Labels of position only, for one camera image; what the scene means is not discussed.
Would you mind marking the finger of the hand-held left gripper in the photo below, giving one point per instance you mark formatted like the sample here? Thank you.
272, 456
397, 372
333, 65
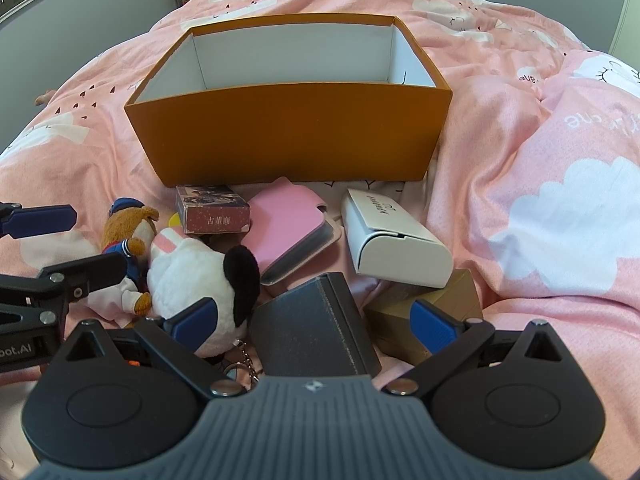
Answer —
42, 221
102, 271

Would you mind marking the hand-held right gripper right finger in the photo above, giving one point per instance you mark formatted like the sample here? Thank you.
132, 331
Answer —
432, 322

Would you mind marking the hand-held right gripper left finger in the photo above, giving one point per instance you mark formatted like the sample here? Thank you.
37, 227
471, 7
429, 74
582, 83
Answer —
192, 321

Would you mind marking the tan cardboard box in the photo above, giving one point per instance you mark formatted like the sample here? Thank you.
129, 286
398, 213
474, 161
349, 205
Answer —
390, 317

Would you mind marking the brown bear plush toy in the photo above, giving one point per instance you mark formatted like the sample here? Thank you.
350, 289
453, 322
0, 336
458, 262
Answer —
125, 225

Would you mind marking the white glasses case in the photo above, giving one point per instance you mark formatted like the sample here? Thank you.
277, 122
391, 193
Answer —
400, 255

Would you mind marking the dark photo card box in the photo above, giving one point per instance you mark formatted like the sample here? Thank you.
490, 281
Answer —
215, 212

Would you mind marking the dark grey box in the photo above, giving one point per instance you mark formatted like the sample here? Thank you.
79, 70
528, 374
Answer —
305, 325

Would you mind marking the orange cardboard box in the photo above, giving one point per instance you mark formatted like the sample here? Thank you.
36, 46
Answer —
280, 130

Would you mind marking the pink cloud print blanket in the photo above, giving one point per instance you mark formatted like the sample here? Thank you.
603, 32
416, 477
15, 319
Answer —
525, 110

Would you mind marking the white door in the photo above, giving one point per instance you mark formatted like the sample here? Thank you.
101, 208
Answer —
622, 15

